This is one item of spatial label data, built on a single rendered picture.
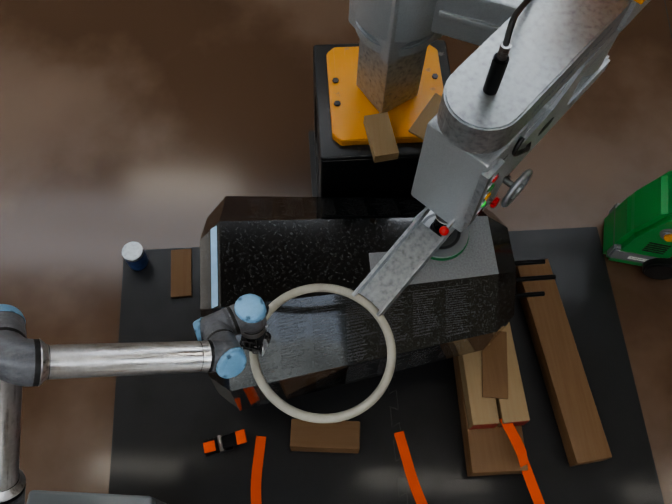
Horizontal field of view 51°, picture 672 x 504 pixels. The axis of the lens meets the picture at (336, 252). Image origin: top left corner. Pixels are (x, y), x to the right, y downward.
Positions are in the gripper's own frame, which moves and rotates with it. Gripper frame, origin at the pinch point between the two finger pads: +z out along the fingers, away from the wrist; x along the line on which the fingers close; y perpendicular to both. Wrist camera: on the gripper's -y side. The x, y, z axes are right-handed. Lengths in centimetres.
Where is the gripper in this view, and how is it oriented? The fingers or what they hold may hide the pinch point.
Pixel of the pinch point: (256, 342)
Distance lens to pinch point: 244.2
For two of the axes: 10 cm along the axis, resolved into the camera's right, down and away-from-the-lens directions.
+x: 9.8, 2.0, -0.3
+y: -2.0, 8.7, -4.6
